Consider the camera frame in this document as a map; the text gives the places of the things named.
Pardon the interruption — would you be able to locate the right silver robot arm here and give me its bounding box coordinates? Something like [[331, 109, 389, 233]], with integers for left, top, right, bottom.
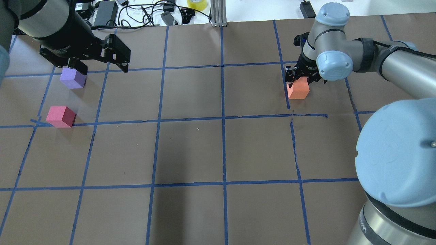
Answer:
[[285, 2, 436, 245]]

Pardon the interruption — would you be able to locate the aluminium profile post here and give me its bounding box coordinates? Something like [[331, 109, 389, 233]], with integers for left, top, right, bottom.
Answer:
[[210, 0, 228, 27]]

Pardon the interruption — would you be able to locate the purple foam cube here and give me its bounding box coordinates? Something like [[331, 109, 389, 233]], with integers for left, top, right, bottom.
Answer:
[[60, 68, 86, 89]]

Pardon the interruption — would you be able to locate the red foam cube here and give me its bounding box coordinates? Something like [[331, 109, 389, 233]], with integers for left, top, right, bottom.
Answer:
[[46, 106, 77, 128]]

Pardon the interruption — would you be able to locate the orange foam cube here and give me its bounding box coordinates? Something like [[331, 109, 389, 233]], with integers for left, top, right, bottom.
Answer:
[[287, 77, 310, 99]]

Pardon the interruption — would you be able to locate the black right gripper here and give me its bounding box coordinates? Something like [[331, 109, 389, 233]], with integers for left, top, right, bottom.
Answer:
[[285, 32, 322, 89]]

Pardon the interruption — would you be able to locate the yellow tape roll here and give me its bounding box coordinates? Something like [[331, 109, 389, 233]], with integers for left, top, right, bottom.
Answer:
[[186, 0, 207, 11]]

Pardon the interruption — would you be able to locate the black power adapter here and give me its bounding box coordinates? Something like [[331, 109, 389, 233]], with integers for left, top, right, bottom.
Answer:
[[93, 0, 118, 26]]

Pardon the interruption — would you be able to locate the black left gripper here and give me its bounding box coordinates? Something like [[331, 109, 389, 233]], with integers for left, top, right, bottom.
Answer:
[[39, 15, 131, 76]]

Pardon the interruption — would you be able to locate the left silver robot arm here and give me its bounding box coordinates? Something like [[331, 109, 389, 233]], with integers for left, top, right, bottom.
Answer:
[[1, 0, 131, 80]]

